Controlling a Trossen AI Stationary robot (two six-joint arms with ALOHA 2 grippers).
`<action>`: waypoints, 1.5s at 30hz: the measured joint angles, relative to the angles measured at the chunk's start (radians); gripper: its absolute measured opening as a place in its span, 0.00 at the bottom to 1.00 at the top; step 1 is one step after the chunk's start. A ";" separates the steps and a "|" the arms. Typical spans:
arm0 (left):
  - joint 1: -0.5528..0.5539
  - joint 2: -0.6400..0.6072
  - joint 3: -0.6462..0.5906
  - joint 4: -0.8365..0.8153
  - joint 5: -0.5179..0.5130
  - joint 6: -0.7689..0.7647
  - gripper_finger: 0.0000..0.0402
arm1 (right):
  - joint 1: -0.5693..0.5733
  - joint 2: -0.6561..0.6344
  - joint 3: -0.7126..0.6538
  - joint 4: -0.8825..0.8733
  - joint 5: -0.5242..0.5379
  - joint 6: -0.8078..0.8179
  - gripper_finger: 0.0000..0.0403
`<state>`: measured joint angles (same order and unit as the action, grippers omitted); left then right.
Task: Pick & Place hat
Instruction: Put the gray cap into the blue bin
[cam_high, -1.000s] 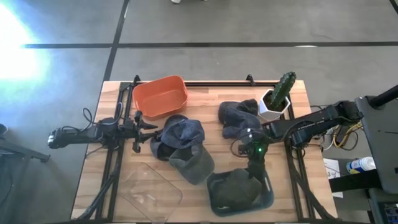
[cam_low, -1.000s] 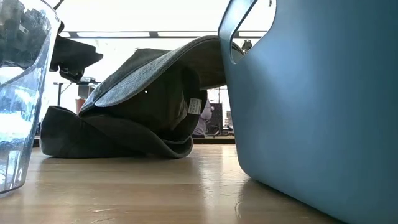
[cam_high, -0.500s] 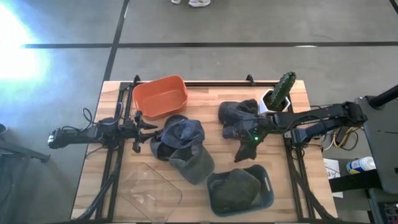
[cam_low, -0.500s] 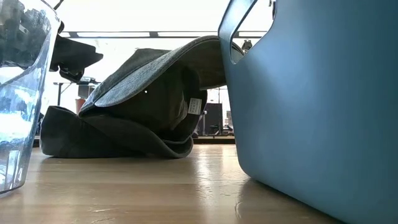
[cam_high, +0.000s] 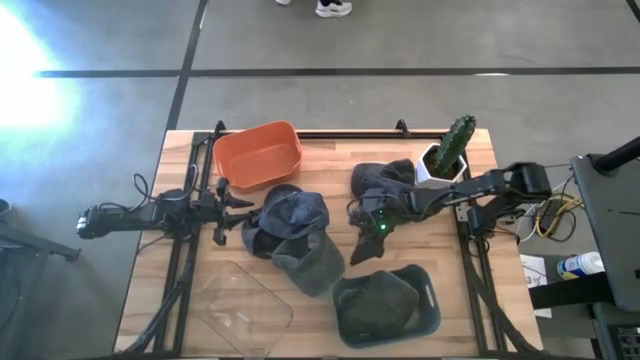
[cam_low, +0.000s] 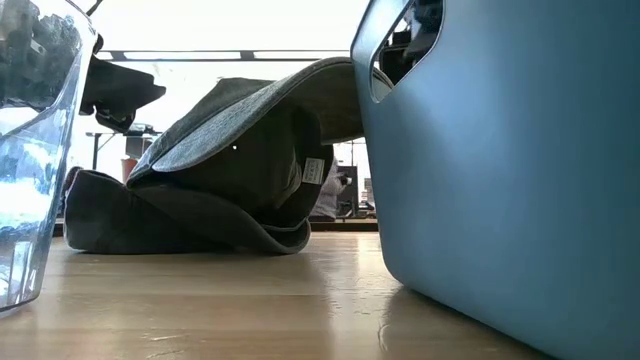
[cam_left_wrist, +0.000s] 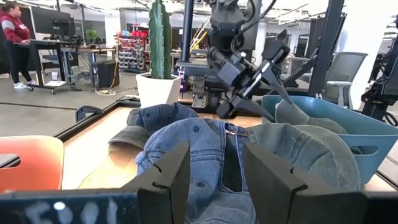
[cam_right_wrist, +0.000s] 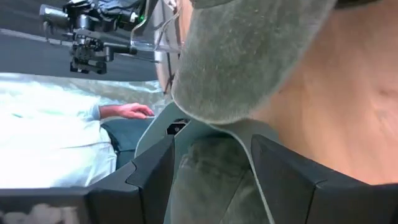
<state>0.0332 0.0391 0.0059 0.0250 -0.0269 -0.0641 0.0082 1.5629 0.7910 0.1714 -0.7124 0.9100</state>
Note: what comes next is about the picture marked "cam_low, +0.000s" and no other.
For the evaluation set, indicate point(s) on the black equipment cabinet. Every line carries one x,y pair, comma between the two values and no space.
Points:
348,192

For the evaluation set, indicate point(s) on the blue plastic bin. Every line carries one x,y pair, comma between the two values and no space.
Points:
500,175

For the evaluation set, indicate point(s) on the dark grey cap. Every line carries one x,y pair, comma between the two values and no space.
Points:
100,215

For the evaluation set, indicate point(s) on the black aluminium rig frame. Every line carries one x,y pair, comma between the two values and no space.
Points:
340,226

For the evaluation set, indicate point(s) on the person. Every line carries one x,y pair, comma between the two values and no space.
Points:
327,197

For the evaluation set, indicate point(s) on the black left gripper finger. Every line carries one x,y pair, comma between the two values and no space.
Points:
140,90

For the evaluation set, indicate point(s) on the black background table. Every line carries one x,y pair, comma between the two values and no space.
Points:
100,134

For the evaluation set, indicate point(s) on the clear plastic bin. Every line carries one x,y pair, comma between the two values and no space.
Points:
35,175

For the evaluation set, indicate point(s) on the red background container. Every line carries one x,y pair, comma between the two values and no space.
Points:
128,169

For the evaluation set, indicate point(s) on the grey-green denim cap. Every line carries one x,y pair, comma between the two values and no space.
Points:
225,131
225,220

